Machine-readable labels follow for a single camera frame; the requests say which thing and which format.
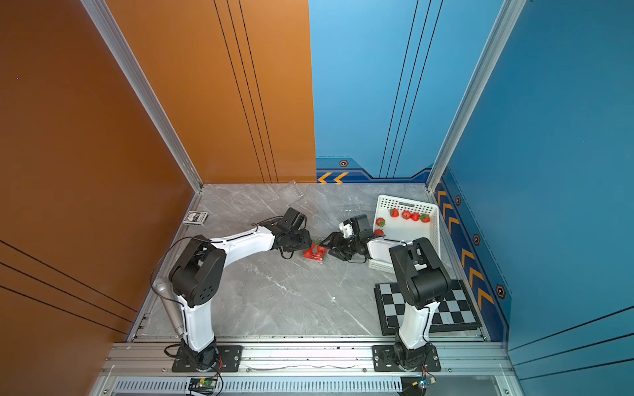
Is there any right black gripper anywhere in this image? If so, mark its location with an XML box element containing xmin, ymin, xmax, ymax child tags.
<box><xmin>319</xmin><ymin>231</ymin><xmax>362</xmax><ymax>260</ymax></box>

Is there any clear plastic clamshell container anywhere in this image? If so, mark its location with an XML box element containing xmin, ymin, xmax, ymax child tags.
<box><xmin>303</xmin><ymin>243</ymin><xmax>328</xmax><ymax>262</ymax></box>

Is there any white perforated plastic basket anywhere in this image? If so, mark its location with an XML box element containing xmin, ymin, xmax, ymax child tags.
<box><xmin>368</xmin><ymin>195</ymin><xmax>442</xmax><ymax>274</ymax></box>

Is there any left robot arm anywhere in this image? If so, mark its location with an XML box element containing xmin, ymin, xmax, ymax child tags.
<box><xmin>161</xmin><ymin>208</ymin><xmax>312</xmax><ymax>372</ymax></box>

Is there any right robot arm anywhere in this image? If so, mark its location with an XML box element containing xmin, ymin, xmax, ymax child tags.
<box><xmin>320</xmin><ymin>214</ymin><xmax>452</xmax><ymax>373</ymax></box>

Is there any black white checkerboard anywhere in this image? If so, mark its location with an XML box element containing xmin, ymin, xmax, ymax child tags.
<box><xmin>374</xmin><ymin>280</ymin><xmax>481</xmax><ymax>336</ymax></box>

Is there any grey metal cylinder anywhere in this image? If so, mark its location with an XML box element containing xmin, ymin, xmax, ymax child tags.
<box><xmin>152</xmin><ymin>277</ymin><xmax>185</xmax><ymax>338</ymax></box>

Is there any right green circuit board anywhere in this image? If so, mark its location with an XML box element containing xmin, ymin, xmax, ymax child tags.
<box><xmin>411</xmin><ymin>376</ymin><xmax>437</xmax><ymax>395</ymax></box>

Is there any green circuit board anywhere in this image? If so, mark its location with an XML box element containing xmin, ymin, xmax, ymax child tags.
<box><xmin>188</xmin><ymin>377</ymin><xmax>221</xmax><ymax>395</ymax></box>
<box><xmin>411</xmin><ymin>376</ymin><xmax>437</xmax><ymax>395</ymax></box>

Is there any left green circuit board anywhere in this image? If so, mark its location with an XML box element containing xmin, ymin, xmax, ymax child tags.
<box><xmin>188</xmin><ymin>377</ymin><xmax>221</xmax><ymax>395</ymax></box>

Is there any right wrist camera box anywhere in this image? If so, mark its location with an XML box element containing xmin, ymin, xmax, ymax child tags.
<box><xmin>338</xmin><ymin>220</ymin><xmax>354</xmax><ymax>239</ymax></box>

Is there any clear clamshell near wall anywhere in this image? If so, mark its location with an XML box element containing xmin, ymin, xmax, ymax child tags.
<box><xmin>282</xmin><ymin>180</ymin><xmax>306</xmax><ymax>206</ymax></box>

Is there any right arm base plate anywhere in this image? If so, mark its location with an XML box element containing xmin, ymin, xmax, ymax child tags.
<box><xmin>371</xmin><ymin>343</ymin><xmax>442</xmax><ymax>373</ymax></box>

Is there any aluminium front rail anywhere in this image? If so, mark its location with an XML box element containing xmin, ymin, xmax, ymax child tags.
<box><xmin>98</xmin><ymin>338</ymin><xmax>514</xmax><ymax>377</ymax></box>

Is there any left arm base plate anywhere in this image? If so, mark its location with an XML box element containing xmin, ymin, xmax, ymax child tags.
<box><xmin>172</xmin><ymin>344</ymin><xmax>244</xmax><ymax>374</ymax></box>

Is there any right aluminium corner post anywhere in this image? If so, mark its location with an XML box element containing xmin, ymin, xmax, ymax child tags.
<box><xmin>426</xmin><ymin>0</ymin><xmax>527</xmax><ymax>193</ymax></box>

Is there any aluminium corner post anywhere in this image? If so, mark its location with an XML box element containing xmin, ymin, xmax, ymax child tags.
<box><xmin>81</xmin><ymin>0</ymin><xmax>203</xmax><ymax>193</ymax></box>
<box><xmin>426</xmin><ymin>0</ymin><xmax>527</xmax><ymax>193</ymax></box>

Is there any left aluminium corner post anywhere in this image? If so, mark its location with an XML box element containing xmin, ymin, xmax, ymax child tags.
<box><xmin>81</xmin><ymin>0</ymin><xmax>203</xmax><ymax>193</ymax></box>

